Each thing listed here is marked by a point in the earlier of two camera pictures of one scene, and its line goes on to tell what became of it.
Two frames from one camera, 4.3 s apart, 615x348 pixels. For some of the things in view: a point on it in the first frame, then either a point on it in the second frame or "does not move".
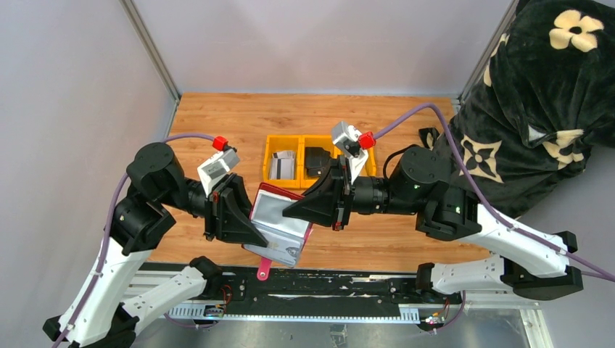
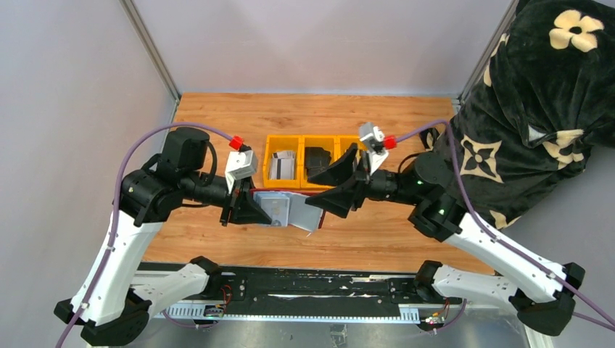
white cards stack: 283,165 does not move
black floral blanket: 544,98 does not move
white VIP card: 281,250 to 278,209
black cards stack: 316,159 does not move
